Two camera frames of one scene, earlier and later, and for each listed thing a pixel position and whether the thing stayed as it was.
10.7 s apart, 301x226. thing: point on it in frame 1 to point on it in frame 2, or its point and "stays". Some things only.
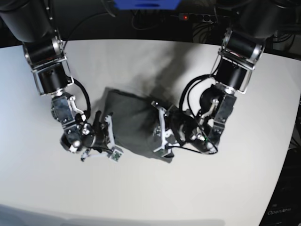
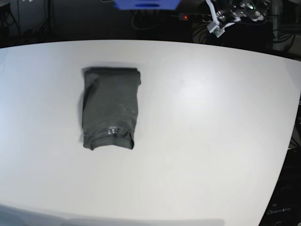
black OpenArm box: (285, 209) stays
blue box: (147, 4) stays
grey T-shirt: (132, 118) to (110, 100)
